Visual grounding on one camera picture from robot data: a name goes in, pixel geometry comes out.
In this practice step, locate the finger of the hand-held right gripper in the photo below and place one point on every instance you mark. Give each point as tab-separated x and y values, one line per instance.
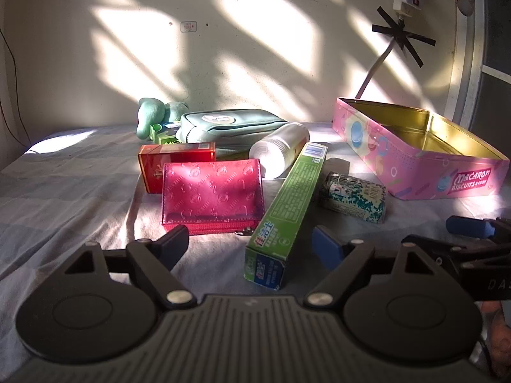
471	226
467	255

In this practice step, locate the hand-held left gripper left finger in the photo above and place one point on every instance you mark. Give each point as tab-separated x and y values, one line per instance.
175	247

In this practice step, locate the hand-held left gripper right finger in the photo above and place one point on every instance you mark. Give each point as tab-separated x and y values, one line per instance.
327	245

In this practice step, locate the teal speckled small box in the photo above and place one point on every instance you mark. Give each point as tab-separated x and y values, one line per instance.
355	197

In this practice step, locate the green toothpaste box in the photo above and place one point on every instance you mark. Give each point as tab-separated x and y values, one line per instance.
287	199

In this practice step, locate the pink embossed wallet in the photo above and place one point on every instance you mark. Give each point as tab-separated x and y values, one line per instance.
211	191

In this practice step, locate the red cardboard box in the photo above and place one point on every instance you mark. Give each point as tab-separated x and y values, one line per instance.
175	153

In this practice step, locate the pink biscuit tin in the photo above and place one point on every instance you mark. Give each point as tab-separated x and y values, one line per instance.
399	159

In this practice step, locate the white plastic bottle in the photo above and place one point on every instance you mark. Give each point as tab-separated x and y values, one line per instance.
279	147

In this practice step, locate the green medicine box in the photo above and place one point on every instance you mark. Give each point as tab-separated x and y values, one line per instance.
161	135

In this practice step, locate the teal zipper pouch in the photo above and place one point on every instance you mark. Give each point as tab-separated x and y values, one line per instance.
231	127

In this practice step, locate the teal plush toy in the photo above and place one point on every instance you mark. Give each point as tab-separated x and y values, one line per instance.
149	113

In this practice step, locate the person's right hand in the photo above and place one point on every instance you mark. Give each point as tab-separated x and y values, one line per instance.
501	335

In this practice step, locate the light checked bedsheet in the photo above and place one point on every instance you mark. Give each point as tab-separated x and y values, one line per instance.
60	191

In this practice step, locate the patterned window pane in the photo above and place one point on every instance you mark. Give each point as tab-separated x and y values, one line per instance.
499	28

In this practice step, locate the black tape star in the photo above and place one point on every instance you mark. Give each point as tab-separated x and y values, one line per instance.
401	34

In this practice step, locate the white window frame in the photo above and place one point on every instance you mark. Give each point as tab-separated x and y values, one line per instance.
463	68

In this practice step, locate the small wall sticker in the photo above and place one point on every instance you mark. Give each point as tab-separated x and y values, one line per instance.
188	26

